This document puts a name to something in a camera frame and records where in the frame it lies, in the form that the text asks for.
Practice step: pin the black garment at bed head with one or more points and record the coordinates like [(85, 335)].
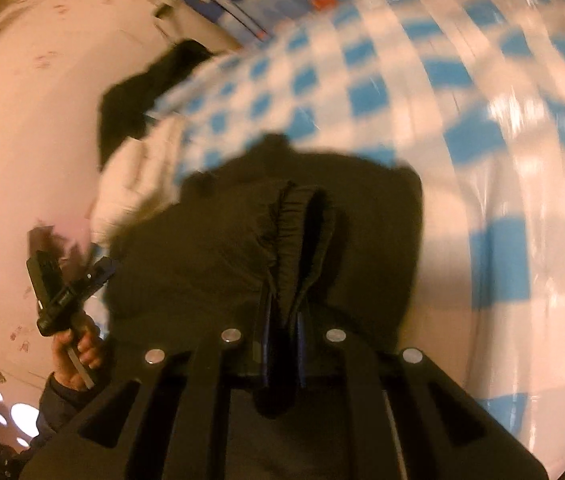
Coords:
[(122, 108)]

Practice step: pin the person's left hand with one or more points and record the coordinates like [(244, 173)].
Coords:
[(78, 354)]

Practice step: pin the blue white checkered bed cover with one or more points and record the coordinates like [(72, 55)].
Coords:
[(471, 94)]

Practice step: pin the person's left forearm dark sleeve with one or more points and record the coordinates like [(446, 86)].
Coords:
[(58, 406)]

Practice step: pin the large black puffer jacket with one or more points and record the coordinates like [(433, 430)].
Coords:
[(263, 240)]

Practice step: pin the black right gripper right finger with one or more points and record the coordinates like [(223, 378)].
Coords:
[(405, 418)]

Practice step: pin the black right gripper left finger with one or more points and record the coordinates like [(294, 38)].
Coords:
[(165, 419)]

